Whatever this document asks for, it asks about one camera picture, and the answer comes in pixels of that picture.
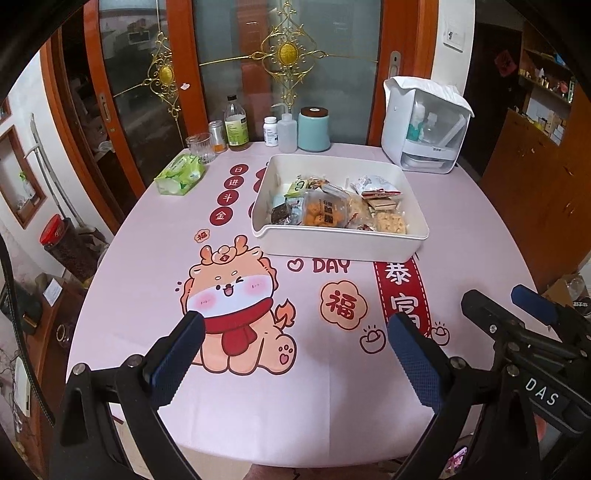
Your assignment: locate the clear ribbed glass cup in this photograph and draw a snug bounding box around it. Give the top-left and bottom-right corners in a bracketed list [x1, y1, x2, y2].
[186, 133, 216, 164]

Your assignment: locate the wooden wall frame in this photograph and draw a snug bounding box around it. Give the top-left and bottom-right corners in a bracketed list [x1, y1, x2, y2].
[0, 124, 47, 229]

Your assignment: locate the white wall switch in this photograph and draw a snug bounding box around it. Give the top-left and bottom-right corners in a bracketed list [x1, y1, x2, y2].
[442, 17, 467, 51]

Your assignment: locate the silver metal can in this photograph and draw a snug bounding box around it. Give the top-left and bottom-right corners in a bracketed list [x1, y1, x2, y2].
[209, 121, 229, 154]

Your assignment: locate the wooden cabinet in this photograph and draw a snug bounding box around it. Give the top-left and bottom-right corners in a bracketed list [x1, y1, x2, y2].
[480, 21, 591, 287]

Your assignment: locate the gold door ornament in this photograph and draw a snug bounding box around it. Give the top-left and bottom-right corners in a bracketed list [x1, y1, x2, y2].
[201, 0, 379, 107]
[115, 32, 183, 116]

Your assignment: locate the white teal plastic bottle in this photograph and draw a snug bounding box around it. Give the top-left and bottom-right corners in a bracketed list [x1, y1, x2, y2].
[409, 102, 426, 141]

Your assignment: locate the orange biscuit packet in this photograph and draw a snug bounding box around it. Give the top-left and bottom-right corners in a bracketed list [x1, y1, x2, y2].
[300, 189, 352, 228]

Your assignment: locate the green tissue pack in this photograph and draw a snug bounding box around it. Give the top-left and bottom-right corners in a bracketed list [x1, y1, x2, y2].
[154, 154, 207, 197]

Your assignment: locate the red lid plastic jar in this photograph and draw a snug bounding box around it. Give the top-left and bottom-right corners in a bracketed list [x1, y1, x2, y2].
[39, 213, 100, 282]

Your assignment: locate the wooden glass sliding door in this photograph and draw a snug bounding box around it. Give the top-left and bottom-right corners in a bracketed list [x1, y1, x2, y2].
[41, 0, 195, 236]
[154, 0, 439, 148]

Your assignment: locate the teal canister brown lid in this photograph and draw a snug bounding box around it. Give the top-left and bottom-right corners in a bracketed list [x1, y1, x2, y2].
[298, 106, 332, 152]

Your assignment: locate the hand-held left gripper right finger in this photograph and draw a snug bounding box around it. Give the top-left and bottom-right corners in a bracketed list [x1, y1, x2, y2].
[387, 312, 550, 480]

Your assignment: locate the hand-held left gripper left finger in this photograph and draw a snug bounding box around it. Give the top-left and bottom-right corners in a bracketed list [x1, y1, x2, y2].
[48, 311, 206, 480]

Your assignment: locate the white long sword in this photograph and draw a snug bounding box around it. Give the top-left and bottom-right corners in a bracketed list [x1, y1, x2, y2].
[28, 117, 81, 232]

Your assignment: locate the open cardboard box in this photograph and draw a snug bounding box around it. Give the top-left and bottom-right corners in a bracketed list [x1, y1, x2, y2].
[542, 272, 591, 315]

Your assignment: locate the white plastic storage bin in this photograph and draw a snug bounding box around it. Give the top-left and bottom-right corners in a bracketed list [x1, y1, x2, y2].
[250, 154, 430, 264]

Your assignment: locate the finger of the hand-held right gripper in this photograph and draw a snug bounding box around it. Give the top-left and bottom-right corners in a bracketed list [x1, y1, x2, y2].
[461, 288, 523, 343]
[511, 284, 591, 337]

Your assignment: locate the pink printed tablecloth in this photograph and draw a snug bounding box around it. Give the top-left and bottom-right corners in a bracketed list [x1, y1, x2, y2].
[67, 141, 539, 464]

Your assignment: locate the glass bottle green label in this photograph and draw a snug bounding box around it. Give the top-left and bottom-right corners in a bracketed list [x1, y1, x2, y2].
[224, 95, 250, 151]

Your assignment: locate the white red snack packet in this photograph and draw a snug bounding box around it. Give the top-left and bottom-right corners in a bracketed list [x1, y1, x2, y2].
[351, 174, 402, 199]

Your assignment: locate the pale cracker packet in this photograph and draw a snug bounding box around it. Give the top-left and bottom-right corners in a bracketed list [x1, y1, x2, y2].
[372, 210, 409, 234]

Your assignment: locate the red paper decoration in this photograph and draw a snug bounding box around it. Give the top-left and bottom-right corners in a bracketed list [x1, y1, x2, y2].
[494, 53, 517, 78]

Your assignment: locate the pale puffed snack packet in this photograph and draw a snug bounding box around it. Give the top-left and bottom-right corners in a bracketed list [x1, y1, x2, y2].
[344, 194, 375, 229]

